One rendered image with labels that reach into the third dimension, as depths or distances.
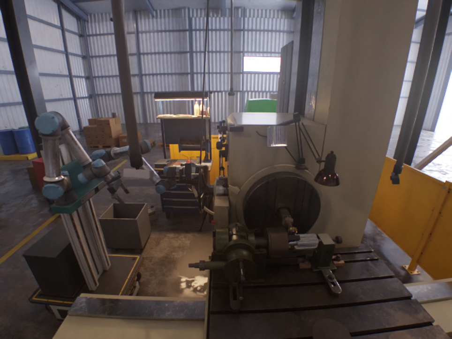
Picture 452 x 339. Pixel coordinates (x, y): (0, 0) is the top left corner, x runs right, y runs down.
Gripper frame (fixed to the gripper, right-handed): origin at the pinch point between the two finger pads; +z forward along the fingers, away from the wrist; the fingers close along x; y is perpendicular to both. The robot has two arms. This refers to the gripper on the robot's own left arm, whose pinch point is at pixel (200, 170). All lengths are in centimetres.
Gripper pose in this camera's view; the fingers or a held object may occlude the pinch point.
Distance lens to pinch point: 177.2
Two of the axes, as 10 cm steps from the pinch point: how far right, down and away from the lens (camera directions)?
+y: -0.2, -1.1, 9.9
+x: 0.1, 9.9, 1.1
